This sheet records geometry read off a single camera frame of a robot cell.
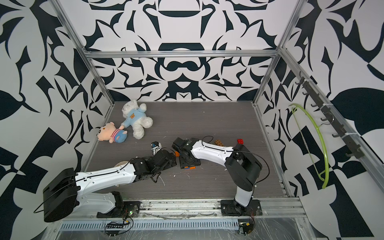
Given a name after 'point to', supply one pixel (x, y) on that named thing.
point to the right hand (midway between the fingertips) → (186, 162)
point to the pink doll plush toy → (108, 131)
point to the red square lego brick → (240, 141)
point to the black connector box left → (113, 229)
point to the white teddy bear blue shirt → (134, 114)
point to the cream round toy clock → (120, 163)
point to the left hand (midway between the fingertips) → (171, 157)
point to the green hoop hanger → (328, 171)
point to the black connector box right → (246, 226)
